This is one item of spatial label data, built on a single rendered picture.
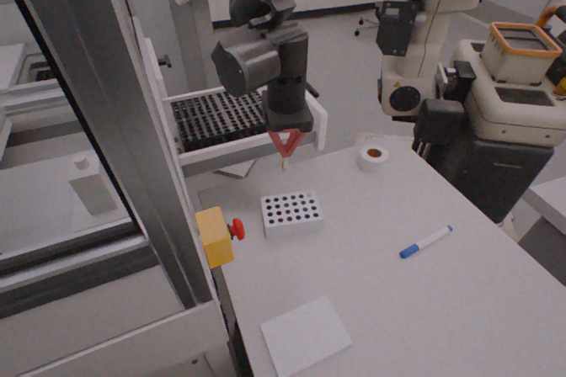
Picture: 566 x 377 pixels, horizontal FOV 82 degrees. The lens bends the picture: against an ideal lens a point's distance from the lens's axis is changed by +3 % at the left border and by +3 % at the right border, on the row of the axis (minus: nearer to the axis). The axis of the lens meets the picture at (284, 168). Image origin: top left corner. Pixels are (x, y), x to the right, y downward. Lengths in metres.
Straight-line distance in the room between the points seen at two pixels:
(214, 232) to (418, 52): 0.89
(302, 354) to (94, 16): 0.52
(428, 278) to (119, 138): 0.60
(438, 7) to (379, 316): 0.89
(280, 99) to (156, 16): 2.01
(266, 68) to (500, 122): 0.88
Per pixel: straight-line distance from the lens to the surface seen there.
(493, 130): 1.18
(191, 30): 1.69
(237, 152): 0.72
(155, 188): 0.28
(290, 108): 0.47
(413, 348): 0.64
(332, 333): 0.60
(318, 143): 0.78
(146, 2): 2.40
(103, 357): 0.49
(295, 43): 0.43
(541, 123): 1.21
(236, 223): 0.56
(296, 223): 0.68
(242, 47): 0.40
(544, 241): 1.07
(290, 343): 0.59
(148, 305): 0.41
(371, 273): 0.68
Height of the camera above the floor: 1.34
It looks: 43 degrees down
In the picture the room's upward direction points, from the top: straight up
